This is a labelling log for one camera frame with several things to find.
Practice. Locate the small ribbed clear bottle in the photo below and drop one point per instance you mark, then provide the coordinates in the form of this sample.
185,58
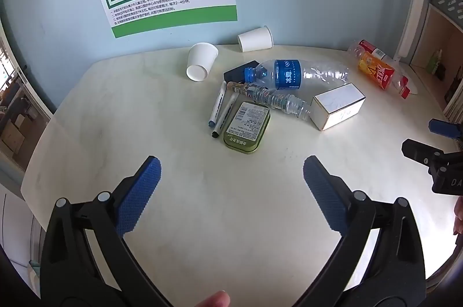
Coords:
278,100

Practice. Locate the clear bottle orange label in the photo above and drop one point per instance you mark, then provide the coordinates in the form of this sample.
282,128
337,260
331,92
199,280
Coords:
378,73

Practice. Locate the black flat case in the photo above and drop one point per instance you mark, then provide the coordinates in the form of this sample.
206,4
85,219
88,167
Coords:
237,71

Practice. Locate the white paper cup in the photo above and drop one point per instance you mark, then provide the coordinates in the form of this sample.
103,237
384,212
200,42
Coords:
200,60
255,39

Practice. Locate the white marker black cap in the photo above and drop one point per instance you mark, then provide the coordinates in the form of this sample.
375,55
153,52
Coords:
226,115

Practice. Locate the white cardboard box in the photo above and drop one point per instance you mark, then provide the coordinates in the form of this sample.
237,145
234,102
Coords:
338,106

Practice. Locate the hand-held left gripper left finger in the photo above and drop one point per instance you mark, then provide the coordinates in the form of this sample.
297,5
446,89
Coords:
141,194

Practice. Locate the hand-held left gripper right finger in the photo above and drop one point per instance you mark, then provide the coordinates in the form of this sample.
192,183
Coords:
325,194

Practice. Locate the clear bottle red label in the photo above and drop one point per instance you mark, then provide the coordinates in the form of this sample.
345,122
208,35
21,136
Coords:
369,48

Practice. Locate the person's right hand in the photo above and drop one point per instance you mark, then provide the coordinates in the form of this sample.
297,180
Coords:
459,216

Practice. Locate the small green bottle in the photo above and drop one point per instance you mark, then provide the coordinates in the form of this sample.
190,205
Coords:
433,61

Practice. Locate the brown cardboard box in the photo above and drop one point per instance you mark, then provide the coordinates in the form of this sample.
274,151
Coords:
14,129

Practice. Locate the wooden shelf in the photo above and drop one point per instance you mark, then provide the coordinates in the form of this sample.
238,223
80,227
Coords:
434,35

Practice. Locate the person's left hand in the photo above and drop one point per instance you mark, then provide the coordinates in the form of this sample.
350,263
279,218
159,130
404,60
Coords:
213,300

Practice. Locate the green metal tin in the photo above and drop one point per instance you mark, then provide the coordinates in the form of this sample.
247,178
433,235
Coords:
247,126

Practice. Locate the white marker blue cap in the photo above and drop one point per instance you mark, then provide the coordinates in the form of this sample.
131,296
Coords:
218,102

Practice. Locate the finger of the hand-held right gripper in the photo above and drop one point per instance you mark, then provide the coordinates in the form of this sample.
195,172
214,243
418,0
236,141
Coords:
443,127
419,150

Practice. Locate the blue label water bottle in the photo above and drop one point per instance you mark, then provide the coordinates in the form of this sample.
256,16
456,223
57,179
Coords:
289,73

